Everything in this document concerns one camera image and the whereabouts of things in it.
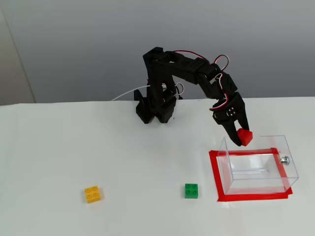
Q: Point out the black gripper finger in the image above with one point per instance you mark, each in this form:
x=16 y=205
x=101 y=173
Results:
x=244 y=121
x=232 y=134

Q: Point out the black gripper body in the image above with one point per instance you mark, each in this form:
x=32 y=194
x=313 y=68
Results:
x=230 y=117

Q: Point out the red lego brick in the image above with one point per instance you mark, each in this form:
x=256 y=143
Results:
x=245 y=137

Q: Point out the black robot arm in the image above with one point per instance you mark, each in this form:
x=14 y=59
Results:
x=160 y=81

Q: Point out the transparent plastic box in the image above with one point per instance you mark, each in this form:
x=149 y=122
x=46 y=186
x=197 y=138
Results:
x=261 y=169

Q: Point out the silver metal box lock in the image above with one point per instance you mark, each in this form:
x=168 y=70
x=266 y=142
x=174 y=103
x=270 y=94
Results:
x=285 y=160

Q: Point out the green lego brick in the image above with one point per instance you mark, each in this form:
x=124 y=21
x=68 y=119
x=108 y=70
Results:
x=191 y=190

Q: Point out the yellow lego brick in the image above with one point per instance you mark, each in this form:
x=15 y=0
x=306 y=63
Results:
x=93 y=194

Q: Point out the black table clamp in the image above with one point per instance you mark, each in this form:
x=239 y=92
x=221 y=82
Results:
x=139 y=98

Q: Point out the red tape frame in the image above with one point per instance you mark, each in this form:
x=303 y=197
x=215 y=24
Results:
x=253 y=197

